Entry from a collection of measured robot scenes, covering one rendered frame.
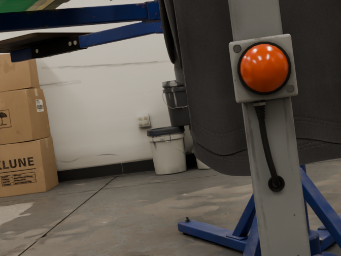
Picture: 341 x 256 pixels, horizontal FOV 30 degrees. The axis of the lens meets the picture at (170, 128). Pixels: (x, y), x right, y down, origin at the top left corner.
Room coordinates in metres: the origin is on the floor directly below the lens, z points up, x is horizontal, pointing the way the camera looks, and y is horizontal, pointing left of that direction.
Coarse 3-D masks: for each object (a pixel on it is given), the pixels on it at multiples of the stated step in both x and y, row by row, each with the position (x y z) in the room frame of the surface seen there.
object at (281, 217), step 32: (256, 0) 0.52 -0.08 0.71; (256, 32) 0.52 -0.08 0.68; (256, 96) 0.51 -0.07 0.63; (288, 96) 0.51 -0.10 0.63; (256, 128) 0.52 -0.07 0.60; (288, 128) 0.52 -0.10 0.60; (256, 160) 0.52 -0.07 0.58; (288, 160) 0.52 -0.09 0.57; (256, 192) 0.52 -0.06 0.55; (288, 192) 0.52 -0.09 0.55; (288, 224) 0.52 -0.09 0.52
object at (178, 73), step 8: (160, 0) 0.84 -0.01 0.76; (160, 8) 0.84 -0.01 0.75; (160, 16) 0.85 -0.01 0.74; (168, 24) 0.87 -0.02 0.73; (168, 32) 0.87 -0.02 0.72; (168, 40) 0.86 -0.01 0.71; (168, 48) 0.87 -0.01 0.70; (176, 56) 0.89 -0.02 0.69; (176, 64) 0.90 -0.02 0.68; (176, 72) 0.91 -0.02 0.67; (176, 80) 0.92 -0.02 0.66
